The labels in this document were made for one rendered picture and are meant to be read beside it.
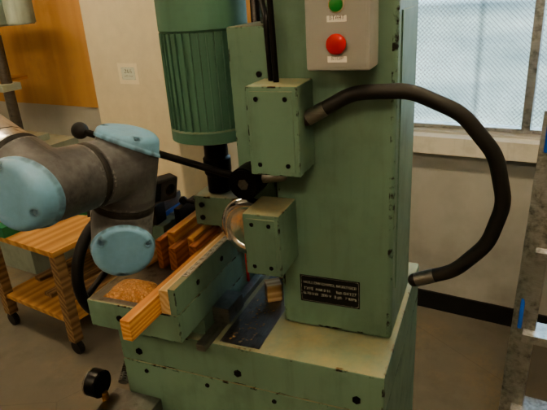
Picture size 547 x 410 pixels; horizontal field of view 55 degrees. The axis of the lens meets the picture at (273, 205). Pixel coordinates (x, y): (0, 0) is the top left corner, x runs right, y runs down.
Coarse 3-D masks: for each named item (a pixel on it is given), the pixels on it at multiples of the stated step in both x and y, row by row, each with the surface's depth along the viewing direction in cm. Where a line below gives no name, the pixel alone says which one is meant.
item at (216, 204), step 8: (200, 192) 118; (208, 192) 117; (232, 192) 116; (200, 200) 116; (208, 200) 115; (216, 200) 114; (224, 200) 114; (200, 208) 117; (208, 208) 116; (216, 208) 115; (224, 208) 114; (200, 216) 117; (208, 216) 117; (216, 216) 116; (208, 224) 117; (216, 224) 117
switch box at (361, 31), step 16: (304, 0) 78; (320, 0) 77; (352, 0) 76; (368, 0) 75; (320, 16) 78; (352, 16) 77; (368, 16) 76; (320, 32) 79; (336, 32) 78; (352, 32) 77; (368, 32) 77; (320, 48) 80; (352, 48) 78; (368, 48) 78; (320, 64) 81; (336, 64) 80; (352, 64) 79; (368, 64) 78
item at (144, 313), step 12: (168, 276) 102; (156, 288) 98; (144, 300) 95; (156, 300) 96; (132, 312) 91; (144, 312) 92; (156, 312) 96; (120, 324) 90; (132, 324) 89; (144, 324) 93; (132, 336) 90
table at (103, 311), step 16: (240, 256) 119; (144, 272) 113; (160, 272) 112; (224, 272) 112; (240, 272) 120; (208, 288) 107; (224, 288) 113; (96, 304) 103; (112, 304) 102; (128, 304) 101; (192, 304) 101; (208, 304) 107; (96, 320) 105; (112, 320) 103; (160, 320) 98; (176, 320) 97; (192, 320) 101; (160, 336) 100; (176, 336) 98
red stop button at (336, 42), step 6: (330, 36) 78; (336, 36) 78; (342, 36) 78; (330, 42) 78; (336, 42) 78; (342, 42) 78; (330, 48) 78; (336, 48) 78; (342, 48) 78; (336, 54) 79
